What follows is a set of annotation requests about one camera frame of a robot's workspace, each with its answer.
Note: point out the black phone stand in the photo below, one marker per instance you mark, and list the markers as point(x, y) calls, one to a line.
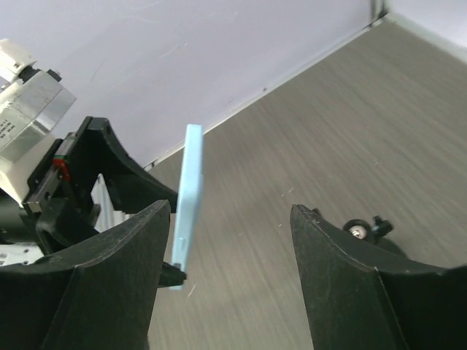
point(374, 233)

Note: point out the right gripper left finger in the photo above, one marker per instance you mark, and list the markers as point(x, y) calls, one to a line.
point(98, 294)

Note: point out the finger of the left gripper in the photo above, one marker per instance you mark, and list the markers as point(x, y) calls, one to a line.
point(120, 171)
point(171, 276)

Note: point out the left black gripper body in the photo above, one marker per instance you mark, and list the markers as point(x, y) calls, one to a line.
point(59, 210)

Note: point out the phone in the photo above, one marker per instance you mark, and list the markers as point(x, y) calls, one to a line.
point(189, 196)

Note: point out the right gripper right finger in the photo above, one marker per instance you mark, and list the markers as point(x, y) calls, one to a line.
point(358, 296)

